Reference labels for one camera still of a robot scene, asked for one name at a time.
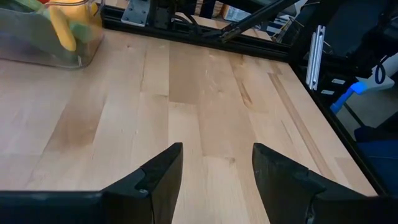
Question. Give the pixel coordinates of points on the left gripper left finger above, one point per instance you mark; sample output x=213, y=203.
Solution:
x=149, y=199

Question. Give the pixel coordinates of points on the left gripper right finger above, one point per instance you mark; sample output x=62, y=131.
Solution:
x=289, y=196

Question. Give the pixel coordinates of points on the green pea pod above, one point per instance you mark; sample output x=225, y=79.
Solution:
x=85, y=32

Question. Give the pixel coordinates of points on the yellow bell pepper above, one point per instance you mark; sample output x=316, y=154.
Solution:
x=63, y=28

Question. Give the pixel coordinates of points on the dark blue seat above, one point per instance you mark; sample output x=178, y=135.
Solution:
x=381, y=152

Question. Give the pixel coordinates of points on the silver aluminium extrusion piece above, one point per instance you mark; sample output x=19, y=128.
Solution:
x=314, y=59

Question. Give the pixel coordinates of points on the white plastic object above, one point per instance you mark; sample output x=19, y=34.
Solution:
x=384, y=76

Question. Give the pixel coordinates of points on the clear plastic container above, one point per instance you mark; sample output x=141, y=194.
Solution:
x=37, y=46

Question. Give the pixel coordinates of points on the cardboard box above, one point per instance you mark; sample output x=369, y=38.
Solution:
x=234, y=13

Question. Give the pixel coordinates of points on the black aluminium table frame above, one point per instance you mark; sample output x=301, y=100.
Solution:
x=248, y=46

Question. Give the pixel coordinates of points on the black diagonal frame strut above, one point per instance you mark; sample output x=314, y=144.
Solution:
x=258, y=19

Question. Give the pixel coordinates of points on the white arm base bracket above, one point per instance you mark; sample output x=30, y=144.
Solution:
x=136, y=12

